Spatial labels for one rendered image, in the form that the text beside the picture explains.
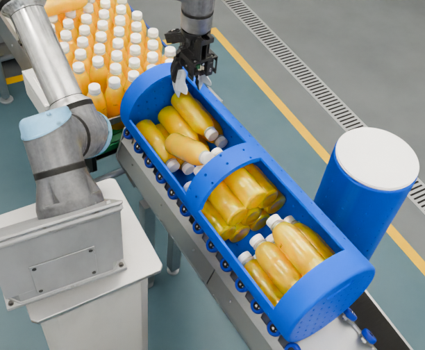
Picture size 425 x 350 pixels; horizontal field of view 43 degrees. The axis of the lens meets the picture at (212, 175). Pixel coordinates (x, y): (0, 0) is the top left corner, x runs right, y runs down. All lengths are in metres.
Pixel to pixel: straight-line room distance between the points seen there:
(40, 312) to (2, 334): 1.30
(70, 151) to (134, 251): 0.30
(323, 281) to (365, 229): 0.68
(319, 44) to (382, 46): 0.49
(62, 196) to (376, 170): 1.03
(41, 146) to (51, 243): 0.21
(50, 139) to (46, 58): 0.25
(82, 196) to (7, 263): 0.20
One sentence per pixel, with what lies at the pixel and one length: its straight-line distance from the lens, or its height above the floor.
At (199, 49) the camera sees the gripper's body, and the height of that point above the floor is 1.52.
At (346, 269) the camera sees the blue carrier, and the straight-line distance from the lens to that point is 1.29.
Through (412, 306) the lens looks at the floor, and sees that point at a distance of 2.83.
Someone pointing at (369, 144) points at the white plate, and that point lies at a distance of 1.88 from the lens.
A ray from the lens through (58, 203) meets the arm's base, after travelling 1.18.
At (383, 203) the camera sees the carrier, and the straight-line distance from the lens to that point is 1.81.
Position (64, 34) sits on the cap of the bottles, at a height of 1.10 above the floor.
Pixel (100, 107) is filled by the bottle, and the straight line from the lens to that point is 1.85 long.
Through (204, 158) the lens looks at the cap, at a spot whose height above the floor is 1.18.
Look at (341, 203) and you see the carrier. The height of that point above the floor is 0.90.
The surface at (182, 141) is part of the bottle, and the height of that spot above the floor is 1.15.
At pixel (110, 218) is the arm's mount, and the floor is 1.37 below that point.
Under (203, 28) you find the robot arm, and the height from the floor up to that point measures 1.57.
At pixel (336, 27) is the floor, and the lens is 4.36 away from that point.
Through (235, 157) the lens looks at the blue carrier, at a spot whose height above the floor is 1.23.
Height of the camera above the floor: 2.28
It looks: 49 degrees down
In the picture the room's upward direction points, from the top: 8 degrees clockwise
